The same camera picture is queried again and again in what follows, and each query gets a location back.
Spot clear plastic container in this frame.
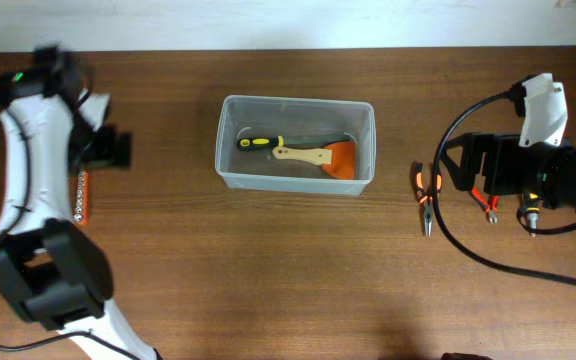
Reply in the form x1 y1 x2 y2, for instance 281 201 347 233
215 95 377 196

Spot file yellow black handle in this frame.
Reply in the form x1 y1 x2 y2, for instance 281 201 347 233
236 134 352 151

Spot orange scraper wooden handle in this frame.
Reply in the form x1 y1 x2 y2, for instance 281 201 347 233
272 141 356 180

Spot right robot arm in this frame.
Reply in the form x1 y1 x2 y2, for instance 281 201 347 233
439 73 576 235

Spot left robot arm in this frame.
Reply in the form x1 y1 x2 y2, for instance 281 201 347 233
0 46 159 360

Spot yellow black screwdriver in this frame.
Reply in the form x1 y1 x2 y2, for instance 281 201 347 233
519 193 540 237

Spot red black cutting pliers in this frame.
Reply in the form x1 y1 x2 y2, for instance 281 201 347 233
469 187 499 224

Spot orange black needle-nose pliers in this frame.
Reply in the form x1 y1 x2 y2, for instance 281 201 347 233
412 162 434 237

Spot orange socket bit rail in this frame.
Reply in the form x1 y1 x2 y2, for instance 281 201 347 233
73 170 89 225

